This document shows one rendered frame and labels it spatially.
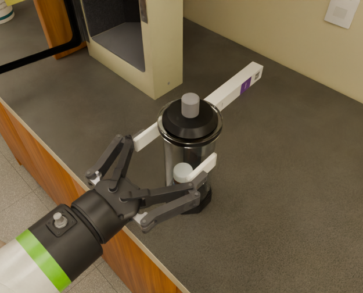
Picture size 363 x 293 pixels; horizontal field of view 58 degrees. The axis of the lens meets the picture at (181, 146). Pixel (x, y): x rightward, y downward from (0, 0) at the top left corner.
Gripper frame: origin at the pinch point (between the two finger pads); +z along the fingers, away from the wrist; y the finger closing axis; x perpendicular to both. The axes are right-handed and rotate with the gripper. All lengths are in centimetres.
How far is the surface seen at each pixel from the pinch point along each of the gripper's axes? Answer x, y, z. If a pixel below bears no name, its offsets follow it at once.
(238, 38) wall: 18, 29, 63
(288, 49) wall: 14, 10, 62
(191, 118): -6.4, -1.1, 1.3
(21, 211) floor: 112, 98, -18
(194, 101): -9.4, -0.9, 2.0
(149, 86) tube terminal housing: 14.0, 29.1, 19.6
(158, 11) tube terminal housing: -6.7, 27.3, 22.5
